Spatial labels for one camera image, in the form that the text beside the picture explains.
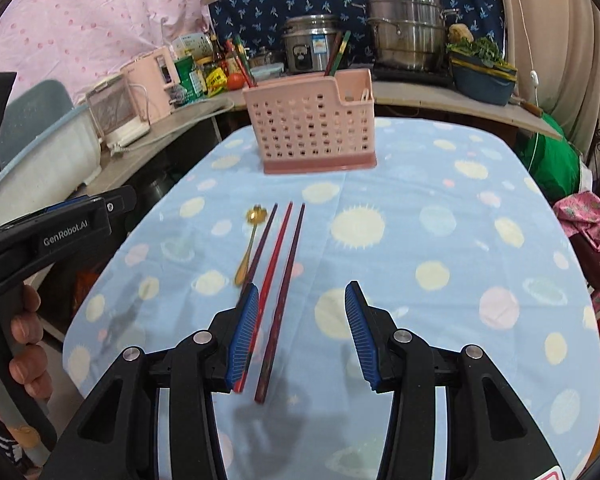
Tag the white power plug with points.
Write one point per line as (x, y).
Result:
(118, 149)

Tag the blue planet print tablecloth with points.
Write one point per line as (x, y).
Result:
(430, 260)

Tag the pink floral cloth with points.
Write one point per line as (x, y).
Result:
(587, 225)

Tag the green bag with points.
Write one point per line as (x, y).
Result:
(550, 157)

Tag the person's left hand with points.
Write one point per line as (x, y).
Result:
(27, 365)

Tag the red tomato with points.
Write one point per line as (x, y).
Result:
(235, 81)

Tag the white dish drainer tub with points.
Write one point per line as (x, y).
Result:
(50, 145)

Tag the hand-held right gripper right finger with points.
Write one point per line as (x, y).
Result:
(361, 340)

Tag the large steel steamer pot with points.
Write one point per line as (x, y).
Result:
(405, 25)

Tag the steel rice cooker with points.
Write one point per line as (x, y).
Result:
(307, 45)

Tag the wooden counter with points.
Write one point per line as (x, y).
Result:
(420, 97)

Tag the green leafy vegetables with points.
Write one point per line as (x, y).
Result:
(480, 50)

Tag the red chopstick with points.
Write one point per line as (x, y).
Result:
(239, 67)
(275, 260)

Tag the pink dotted curtain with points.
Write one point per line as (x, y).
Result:
(90, 15)

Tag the clear plastic food container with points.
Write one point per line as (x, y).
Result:
(269, 71)

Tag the dark sauce bottle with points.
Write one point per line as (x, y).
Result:
(217, 50)

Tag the white appliance with clear lid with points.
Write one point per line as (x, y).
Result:
(115, 110)

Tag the ginger root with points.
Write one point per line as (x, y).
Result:
(461, 32)

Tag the yellow snack packet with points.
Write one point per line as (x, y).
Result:
(216, 82)

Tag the dark blue basin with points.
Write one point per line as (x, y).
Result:
(482, 85)

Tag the beige curtain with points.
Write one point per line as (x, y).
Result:
(565, 20)

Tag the pink perforated utensil basket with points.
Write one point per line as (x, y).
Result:
(305, 120)

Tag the dark maroon chopstick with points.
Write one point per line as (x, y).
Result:
(262, 240)
(333, 52)
(244, 67)
(286, 285)

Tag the green chopstick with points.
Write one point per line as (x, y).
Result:
(341, 50)
(241, 52)

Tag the gold metal spoon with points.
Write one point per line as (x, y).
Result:
(254, 216)

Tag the pink kitchen appliance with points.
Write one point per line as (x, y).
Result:
(147, 85)

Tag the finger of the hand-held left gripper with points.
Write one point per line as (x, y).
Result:
(117, 202)

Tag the navy floral cloth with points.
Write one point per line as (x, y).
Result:
(260, 10)

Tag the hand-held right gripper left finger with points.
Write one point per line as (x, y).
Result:
(242, 335)

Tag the yellow label sauce bottle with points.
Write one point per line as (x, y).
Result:
(230, 60)

